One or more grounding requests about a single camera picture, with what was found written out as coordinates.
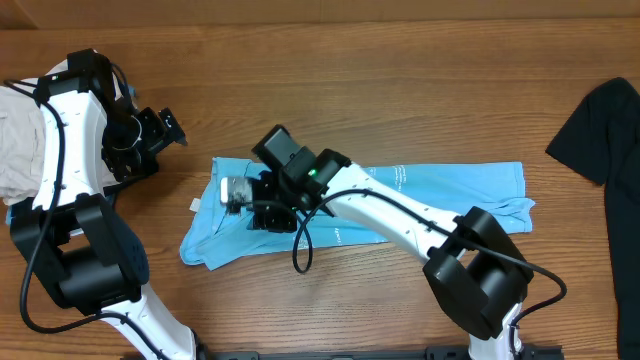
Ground light blue printed t-shirt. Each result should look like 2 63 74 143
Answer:
180 157 535 270

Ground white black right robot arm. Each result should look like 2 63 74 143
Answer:
219 125 533 359

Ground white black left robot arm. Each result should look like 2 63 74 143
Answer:
9 49 208 359

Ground beige folded garment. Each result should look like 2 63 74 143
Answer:
1 64 118 210

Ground black folded garment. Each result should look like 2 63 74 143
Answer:
9 169 151 221

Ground blue folded jeans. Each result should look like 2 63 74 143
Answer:
1 87 118 223

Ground black garment at right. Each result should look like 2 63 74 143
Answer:
546 77 639 360

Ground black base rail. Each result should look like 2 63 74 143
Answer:
209 344 566 360

